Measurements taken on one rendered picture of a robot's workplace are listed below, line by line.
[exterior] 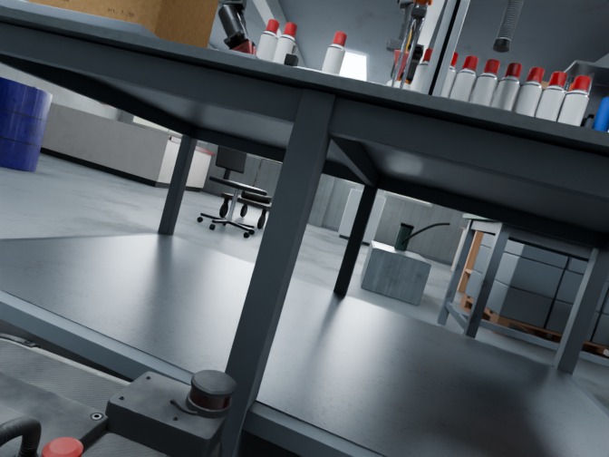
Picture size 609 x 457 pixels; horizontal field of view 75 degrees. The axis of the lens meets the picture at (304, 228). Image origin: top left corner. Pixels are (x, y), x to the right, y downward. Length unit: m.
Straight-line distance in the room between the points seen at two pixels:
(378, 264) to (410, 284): 0.31
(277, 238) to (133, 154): 7.31
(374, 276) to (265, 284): 2.72
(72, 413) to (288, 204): 0.44
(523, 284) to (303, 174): 2.99
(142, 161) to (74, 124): 1.52
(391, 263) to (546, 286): 1.18
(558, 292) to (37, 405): 3.47
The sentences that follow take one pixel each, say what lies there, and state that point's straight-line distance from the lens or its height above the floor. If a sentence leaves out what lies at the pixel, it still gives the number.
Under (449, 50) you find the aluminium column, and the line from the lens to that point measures 1.02.
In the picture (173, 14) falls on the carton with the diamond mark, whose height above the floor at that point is 0.92.
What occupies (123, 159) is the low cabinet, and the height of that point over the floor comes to 0.33.
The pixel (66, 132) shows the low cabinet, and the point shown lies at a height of 0.50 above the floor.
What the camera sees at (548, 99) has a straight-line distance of 1.18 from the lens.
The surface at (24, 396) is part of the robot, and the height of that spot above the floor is 0.26.
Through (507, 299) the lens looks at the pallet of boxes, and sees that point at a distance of 3.53.
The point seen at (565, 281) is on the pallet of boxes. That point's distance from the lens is 3.71.
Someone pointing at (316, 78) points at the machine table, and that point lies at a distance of 0.70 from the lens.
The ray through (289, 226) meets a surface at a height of 0.57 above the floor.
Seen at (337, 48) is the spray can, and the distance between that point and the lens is 1.20.
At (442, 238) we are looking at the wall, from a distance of 9.29.
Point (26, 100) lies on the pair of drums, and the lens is 5.48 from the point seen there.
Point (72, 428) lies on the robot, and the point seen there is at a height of 0.26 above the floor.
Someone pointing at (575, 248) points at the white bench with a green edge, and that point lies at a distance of 2.42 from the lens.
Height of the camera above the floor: 0.63
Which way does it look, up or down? 5 degrees down
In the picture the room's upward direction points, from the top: 16 degrees clockwise
